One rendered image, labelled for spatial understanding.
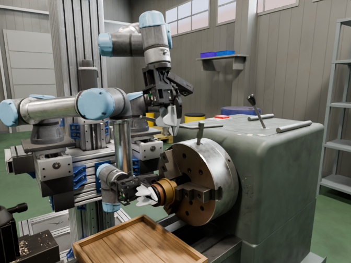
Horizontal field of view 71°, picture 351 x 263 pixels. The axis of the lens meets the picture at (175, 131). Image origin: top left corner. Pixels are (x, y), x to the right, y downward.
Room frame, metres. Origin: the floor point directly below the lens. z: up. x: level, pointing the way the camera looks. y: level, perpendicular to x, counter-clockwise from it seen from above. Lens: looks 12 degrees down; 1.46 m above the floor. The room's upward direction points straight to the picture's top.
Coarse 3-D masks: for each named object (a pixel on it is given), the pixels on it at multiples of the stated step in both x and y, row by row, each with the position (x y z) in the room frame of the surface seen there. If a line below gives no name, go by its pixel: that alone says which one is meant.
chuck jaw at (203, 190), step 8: (184, 184) 0.81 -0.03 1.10; (192, 184) 0.81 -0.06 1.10; (176, 192) 0.77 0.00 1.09; (184, 192) 0.77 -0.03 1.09; (192, 192) 0.76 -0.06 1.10; (200, 192) 0.74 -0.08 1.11; (208, 192) 0.75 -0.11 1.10; (216, 192) 0.75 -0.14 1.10; (200, 200) 0.74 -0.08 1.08; (208, 200) 0.75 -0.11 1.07
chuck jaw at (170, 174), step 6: (168, 150) 0.89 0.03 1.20; (162, 156) 0.89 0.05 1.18; (168, 156) 0.88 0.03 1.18; (174, 156) 0.89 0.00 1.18; (162, 162) 0.89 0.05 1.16; (168, 162) 0.86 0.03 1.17; (174, 162) 0.88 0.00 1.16; (162, 168) 0.86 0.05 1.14; (168, 168) 0.85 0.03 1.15; (174, 168) 0.86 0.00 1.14; (180, 168) 0.88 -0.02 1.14; (162, 174) 0.83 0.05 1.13; (168, 174) 0.83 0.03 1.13; (174, 174) 0.84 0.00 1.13; (180, 174) 0.86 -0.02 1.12
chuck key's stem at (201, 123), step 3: (198, 123) 0.85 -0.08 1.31; (201, 123) 0.85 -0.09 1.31; (204, 123) 0.85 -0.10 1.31; (201, 126) 0.85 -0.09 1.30; (198, 129) 0.85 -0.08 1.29; (201, 129) 0.85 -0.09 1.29; (198, 132) 0.85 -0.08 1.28; (201, 132) 0.85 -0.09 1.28; (198, 135) 0.85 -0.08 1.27; (201, 135) 0.85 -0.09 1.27; (198, 138) 0.85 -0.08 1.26; (201, 138) 0.86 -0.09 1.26; (198, 141) 0.86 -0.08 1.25; (198, 144) 0.86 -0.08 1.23
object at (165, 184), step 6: (162, 180) 0.81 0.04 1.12; (168, 180) 0.80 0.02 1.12; (156, 186) 0.76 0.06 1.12; (162, 186) 0.77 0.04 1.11; (168, 186) 0.78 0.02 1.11; (174, 186) 0.80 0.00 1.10; (156, 192) 0.75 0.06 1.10; (162, 192) 0.75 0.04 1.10; (168, 192) 0.76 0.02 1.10; (174, 192) 0.77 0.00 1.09; (162, 198) 0.75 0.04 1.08; (168, 198) 0.76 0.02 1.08; (174, 198) 0.77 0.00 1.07; (156, 204) 0.75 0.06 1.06; (162, 204) 0.77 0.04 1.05; (168, 204) 0.79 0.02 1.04
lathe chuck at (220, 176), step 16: (176, 144) 0.89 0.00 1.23; (192, 144) 0.86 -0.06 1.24; (208, 144) 0.88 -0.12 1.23; (160, 160) 0.97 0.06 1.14; (192, 160) 0.83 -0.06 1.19; (208, 160) 0.79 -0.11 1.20; (224, 160) 0.83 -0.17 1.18; (192, 176) 0.83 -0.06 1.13; (208, 176) 0.77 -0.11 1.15; (224, 176) 0.79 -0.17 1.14; (224, 192) 0.77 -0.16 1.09; (192, 208) 0.82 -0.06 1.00; (208, 208) 0.77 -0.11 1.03; (224, 208) 0.79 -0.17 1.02; (192, 224) 0.82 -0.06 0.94
